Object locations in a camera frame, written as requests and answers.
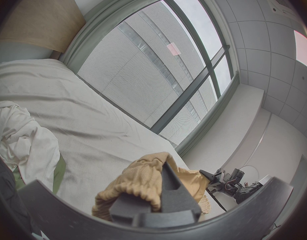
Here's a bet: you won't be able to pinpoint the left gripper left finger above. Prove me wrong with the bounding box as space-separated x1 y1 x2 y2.
109 193 152 222

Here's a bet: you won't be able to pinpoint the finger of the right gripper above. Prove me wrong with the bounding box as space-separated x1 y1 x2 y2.
199 169 216 185

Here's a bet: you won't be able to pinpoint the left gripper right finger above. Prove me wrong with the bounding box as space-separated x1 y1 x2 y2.
160 162 202 217

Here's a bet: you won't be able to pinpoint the tan shorts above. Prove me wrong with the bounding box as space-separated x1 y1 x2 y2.
92 152 211 220

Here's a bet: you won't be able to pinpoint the round woven basket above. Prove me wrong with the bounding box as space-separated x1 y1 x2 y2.
198 193 212 215

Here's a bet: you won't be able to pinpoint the green garment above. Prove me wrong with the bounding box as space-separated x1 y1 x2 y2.
14 156 67 195

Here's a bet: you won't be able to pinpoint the bed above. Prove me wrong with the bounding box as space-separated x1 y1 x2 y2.
0 0 192 217

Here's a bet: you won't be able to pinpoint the white garment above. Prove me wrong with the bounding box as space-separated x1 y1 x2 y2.
0 100 60 185

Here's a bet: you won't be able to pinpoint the black garment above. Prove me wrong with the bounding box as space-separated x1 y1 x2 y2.
0 140 19 194

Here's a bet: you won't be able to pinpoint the grey-green curtain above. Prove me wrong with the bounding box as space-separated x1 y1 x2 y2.
175 71 241 157
60 0 201 69

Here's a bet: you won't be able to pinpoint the window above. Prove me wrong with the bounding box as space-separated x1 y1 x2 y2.
76 0 235 145

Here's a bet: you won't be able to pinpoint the ceiling light panel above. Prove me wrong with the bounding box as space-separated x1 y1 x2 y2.
294 30 307 71

